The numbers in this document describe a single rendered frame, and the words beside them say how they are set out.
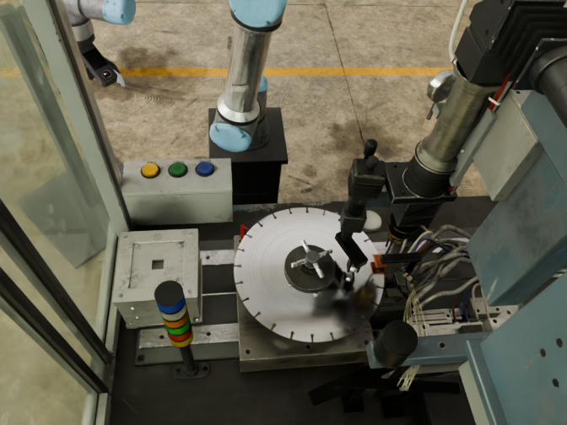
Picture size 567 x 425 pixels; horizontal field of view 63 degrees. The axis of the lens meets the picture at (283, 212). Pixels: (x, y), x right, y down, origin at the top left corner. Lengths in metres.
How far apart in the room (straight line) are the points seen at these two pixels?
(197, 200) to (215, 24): 2.31
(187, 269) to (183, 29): 2.48
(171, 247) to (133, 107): 1.78
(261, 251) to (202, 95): 1.90
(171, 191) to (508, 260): 0.81
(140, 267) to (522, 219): 0.78
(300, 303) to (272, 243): 0.16
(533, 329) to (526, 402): 0.08
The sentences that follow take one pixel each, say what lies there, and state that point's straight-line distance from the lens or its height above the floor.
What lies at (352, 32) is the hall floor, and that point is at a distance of 3.46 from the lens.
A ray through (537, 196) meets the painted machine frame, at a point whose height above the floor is 1.41.
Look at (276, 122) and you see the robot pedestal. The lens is 1.58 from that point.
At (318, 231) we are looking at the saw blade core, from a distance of 1.07.
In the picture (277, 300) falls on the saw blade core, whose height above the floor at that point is 0.95.
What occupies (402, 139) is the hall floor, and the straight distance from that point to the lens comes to 2.73.
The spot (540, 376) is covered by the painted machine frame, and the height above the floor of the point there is 1.40.
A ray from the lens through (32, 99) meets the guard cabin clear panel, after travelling 0.82.
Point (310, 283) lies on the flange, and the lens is 0.99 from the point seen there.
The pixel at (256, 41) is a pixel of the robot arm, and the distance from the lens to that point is 1.09.
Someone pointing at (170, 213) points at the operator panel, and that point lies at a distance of 1.28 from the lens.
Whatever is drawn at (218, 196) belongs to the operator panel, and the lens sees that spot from 1.22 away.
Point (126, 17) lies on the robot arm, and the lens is 1.22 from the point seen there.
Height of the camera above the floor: 1.83
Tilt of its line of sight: 54 degrees down
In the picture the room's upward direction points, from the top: 7 degrees clockwise
